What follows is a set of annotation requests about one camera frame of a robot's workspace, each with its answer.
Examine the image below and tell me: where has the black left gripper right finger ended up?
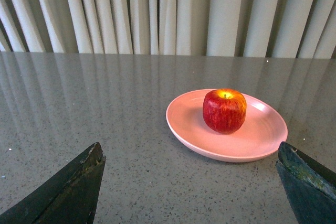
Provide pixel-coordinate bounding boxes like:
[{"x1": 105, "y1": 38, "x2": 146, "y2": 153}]
[{"x1": 276, "y1": 142, "x2": 335, "y2": 223}]

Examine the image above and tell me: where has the red yellow apple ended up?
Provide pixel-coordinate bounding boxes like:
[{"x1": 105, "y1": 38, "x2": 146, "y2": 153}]
[{"x1": 202, "y1": 89, "x2": 247, "y2": 135}]

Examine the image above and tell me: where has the pink plate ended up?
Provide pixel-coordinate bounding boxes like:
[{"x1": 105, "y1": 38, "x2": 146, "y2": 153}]
[{"x1": 166, "y1": 89, "x2": 288, "y2": 163}]

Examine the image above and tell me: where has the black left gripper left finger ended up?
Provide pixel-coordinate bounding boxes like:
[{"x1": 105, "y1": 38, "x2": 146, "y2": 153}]
[{"x1": 1, "y1": 142, "x2": 106, "y2": 223}]

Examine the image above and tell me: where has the grey pleated curtain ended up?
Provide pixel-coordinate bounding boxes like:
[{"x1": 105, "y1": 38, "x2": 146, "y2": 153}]
[{"x1": 1, "y1": 0, "x2": 335, "y2": 59}]

